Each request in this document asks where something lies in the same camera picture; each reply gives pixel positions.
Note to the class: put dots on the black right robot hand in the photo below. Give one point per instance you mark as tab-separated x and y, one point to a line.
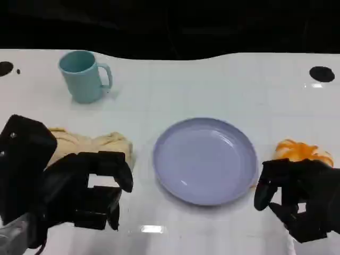
316	191

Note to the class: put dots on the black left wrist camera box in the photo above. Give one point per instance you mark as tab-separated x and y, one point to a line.
24	159

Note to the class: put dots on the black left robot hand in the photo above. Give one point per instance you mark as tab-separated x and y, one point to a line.
66	180

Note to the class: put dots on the round black table grommet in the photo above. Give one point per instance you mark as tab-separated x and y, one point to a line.
4	69
322	74

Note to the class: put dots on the black backdrop cloth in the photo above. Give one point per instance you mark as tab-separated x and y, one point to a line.
170	26

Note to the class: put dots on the pale green mug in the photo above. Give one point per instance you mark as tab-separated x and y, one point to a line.
82	79

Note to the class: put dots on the lilac plate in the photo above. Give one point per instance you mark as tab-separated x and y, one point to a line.
204	162

